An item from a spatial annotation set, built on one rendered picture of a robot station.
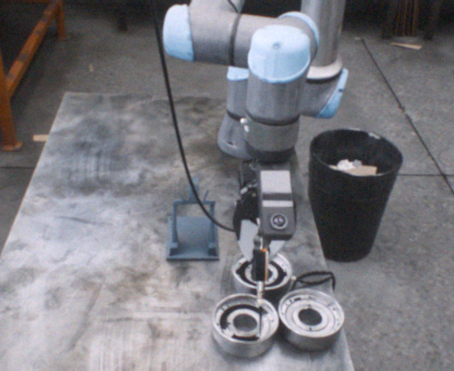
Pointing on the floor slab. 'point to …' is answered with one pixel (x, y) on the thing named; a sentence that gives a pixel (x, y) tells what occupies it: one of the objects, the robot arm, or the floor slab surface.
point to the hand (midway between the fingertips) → (259, 257)
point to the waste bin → (350, 189)
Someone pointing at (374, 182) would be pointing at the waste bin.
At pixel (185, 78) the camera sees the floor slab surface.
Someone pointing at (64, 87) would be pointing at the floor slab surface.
